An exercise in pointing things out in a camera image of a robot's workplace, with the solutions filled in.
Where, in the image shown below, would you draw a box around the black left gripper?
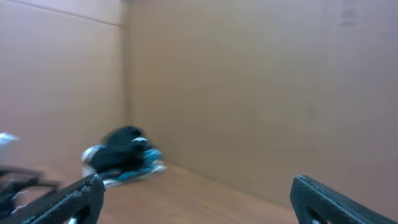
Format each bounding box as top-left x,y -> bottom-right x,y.
1,166 -> 60,220

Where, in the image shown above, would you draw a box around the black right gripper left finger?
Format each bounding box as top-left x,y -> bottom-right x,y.
1,175 -> 105,224

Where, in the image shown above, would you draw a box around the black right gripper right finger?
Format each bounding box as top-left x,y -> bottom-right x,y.
290,175 -> 397,224

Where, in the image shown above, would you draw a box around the black folded shirt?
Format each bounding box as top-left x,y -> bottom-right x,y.
88,126 -> 153,173

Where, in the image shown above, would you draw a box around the blue denim jeans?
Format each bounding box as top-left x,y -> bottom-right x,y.
81,144 -> 163,175

